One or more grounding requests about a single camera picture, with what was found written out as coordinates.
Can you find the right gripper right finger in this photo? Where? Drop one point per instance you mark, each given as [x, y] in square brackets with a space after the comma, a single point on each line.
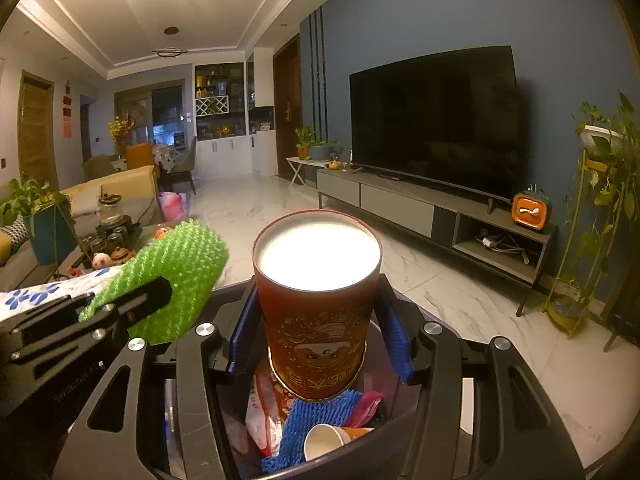
[517, 434]

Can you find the red printed plastic bag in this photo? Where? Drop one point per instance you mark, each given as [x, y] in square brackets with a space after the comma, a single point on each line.
[267, 409]

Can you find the red cylindrical can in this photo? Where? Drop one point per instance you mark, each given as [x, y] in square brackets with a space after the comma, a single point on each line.
[316, 274]

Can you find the blue foam fruit net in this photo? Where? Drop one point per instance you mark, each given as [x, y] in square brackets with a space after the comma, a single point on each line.
[303, 416]

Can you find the orange retro tv ornament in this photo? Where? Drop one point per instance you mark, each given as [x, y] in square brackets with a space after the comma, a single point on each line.
[532, 209]

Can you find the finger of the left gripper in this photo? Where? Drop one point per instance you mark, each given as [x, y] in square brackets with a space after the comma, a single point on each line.
[135, 299]

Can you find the pink piggy figurine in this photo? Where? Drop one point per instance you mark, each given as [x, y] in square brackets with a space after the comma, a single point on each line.
[101, 260]

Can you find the white orange paper cup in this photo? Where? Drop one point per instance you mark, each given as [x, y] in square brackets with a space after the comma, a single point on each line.
[323, 439]

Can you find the dark wooden door right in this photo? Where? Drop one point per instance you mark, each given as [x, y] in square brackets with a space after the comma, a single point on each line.
[288, 103]

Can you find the pink gift bag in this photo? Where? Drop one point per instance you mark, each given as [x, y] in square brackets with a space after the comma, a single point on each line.
[175, 206]

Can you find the potted green plant teal pot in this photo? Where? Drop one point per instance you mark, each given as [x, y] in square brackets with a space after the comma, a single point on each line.
[47, 215]

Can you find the brown clay teapot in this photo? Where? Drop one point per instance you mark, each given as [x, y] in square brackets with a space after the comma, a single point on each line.
[121, 255]

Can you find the fruit bowl with oranges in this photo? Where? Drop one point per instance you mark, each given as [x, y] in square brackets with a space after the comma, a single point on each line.
[162, 231]

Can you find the glass teapot set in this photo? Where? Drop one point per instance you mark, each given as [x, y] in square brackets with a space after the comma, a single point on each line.
[106, 221]

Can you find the small potted plants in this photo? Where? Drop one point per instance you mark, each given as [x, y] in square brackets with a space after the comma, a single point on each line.
[310, 146]

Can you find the pink plastic bag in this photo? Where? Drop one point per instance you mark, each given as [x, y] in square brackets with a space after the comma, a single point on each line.
[364, 410]

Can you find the black flat television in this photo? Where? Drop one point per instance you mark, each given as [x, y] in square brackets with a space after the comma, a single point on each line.
[448, 117]

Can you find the plant on gold stand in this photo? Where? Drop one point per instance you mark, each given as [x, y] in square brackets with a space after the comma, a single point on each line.
[606, 200]

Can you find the grey sectional sofa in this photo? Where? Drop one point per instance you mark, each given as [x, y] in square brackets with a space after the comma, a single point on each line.
[138, 188]

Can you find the grey tv console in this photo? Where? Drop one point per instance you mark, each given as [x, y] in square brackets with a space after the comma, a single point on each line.
[474, 230]

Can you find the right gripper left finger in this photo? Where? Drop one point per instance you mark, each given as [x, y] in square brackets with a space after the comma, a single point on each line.
[157, 412]

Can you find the ring ceiling lamp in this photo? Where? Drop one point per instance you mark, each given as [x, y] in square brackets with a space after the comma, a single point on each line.
[169, 52]

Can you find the dark purple trash bin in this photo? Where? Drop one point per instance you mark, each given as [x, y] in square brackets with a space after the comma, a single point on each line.
[374, 456]

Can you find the orange dining chair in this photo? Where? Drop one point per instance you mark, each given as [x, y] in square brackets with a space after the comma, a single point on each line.
[139, 155]

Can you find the wooden door left wall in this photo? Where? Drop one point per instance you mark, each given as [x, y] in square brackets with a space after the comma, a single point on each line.
[35, 146]

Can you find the white display cabinet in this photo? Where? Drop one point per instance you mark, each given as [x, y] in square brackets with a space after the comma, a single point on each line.
[234, 117]

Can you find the white side table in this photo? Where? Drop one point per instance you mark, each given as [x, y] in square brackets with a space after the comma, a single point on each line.
[298, 165]

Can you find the floral blue white tablecloth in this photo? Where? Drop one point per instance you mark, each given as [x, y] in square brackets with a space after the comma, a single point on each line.
[22, 300]

